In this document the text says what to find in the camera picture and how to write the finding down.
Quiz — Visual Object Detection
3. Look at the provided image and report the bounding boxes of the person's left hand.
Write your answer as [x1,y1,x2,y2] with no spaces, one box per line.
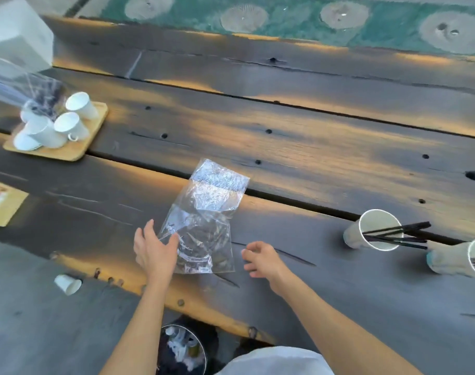
[134,219,180,284]

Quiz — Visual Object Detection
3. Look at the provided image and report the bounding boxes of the person's right hand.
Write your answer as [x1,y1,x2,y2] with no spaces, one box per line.
[241,241,291,296]

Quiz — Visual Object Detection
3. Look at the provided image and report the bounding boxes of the metal trash bin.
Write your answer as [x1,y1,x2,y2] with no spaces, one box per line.
[159,323,208,375]

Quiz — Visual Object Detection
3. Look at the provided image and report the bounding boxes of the green patterned rug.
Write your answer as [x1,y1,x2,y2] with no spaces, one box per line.
[100,0,475,58]

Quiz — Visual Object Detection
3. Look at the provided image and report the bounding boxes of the clear bag of dark straws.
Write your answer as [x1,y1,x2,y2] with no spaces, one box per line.
[0,54,69,122]

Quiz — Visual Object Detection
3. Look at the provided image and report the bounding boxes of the large paper cup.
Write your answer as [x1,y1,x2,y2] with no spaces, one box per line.
[426,237,475,282]
[342,209,403,253]

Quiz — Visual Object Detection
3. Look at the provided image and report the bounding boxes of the clear plastic bag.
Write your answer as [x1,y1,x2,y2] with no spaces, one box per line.
[158,158,251,275]

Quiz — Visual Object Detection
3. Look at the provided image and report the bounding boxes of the person's right forearm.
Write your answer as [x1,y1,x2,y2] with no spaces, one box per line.
[269,269,424,375]

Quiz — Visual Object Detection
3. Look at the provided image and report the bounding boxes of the small white paper cup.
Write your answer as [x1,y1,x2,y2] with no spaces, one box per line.
[53,274,83,297]

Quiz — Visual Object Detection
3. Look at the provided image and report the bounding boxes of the wooden tray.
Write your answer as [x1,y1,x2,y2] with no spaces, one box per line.
[2,101,109,162]

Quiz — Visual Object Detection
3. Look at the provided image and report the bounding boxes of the white box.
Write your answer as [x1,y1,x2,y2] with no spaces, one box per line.
[0,0,55,76]

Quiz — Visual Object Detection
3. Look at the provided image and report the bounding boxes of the yellow card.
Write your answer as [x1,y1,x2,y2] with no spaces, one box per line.
[0,177,29,227]

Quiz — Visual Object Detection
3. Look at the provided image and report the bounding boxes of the person's left forearm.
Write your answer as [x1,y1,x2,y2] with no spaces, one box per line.
[99,275,176,375]

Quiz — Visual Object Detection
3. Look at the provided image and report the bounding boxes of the person's white clothing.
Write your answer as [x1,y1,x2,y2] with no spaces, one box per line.
[217,346,335,375]

